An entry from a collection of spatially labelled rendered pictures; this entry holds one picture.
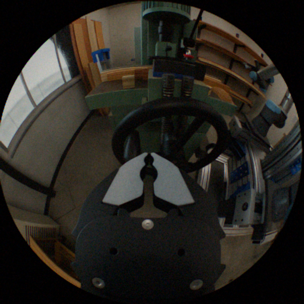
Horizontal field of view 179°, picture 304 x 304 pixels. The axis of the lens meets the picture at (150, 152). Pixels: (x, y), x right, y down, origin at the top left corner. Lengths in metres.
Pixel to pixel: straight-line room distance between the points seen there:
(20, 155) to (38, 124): 0.42
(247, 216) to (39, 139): 1.75
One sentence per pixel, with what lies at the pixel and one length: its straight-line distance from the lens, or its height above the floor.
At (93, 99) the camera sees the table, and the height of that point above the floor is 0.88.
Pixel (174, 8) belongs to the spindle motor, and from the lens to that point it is 0.44.
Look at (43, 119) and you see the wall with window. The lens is 1.48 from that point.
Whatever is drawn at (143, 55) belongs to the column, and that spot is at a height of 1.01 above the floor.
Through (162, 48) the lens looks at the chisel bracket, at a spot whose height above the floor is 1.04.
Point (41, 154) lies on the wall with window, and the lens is 1.49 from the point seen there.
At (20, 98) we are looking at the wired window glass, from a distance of 1.50.
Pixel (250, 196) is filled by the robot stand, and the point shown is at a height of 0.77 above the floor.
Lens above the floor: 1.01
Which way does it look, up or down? 58 degrees down
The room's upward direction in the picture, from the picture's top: 1 degrees clockwise
